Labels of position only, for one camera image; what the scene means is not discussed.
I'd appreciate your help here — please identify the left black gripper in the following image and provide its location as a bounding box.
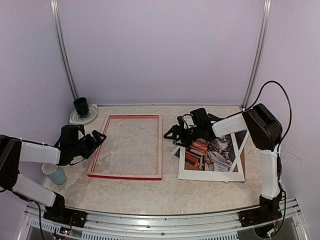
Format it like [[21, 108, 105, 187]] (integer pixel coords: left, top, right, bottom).
[[70, 129, 106, 159]]

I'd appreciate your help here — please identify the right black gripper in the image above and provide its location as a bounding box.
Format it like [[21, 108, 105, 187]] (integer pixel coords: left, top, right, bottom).
[[164, 124, 202, 147]]

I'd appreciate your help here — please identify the cat photo print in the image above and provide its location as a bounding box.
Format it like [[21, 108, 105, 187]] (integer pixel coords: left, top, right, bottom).
[[183, 130, 248, 173]]

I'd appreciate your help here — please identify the white mat board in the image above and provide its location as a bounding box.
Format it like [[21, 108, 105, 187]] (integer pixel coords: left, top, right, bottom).
[[171, 131, 249, 183]]

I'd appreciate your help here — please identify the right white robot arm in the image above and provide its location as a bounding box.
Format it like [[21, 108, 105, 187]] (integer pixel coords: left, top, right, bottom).
[[163, 103, 286, 227]]

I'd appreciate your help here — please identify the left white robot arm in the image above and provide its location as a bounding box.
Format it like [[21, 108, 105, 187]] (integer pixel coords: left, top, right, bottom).
[[0, 124, 107, 228]]

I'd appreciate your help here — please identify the white round plate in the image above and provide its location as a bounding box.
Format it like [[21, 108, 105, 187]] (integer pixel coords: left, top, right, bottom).
[[69, 104, 98, 125]]

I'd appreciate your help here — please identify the black cup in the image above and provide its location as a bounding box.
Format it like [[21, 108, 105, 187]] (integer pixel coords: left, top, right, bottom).
[[73, 97, 89, 119]]

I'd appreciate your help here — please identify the light blue paper cup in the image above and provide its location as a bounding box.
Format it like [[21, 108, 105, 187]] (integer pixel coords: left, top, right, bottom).
[[41, 163, 67, 185]]

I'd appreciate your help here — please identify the brown backing board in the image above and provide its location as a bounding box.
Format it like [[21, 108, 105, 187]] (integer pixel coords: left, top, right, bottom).
[[232, 149, 246, 183]]

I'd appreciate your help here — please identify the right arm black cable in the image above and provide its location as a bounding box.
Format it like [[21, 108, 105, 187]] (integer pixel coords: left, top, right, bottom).
[[251, 80, 293, 148]]

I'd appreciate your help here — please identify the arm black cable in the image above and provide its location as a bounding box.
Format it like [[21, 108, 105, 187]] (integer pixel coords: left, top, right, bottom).
[[14, 192, 48, 240], [251, 80, 293, 148]]

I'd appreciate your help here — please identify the front aluminium rail base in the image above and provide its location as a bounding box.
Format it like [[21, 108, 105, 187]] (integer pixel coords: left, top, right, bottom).
[[13, 198, 310, 240]]

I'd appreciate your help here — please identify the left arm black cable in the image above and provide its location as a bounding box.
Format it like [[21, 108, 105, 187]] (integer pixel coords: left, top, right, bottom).
[[14, 192, 48, 240]]

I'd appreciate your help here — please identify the right aluminium corner post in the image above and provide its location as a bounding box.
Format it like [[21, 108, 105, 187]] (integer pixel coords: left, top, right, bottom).
[[241, 0, 272, 108]]

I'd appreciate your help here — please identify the aluminium corner post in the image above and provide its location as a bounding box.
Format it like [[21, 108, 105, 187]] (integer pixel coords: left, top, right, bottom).
[[241, 0, 272, 108], [50, 0, 79, 100]]

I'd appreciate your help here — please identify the left aluminium corner post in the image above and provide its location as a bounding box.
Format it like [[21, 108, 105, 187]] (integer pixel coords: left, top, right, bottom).
[[50, 0, 79, 100]]

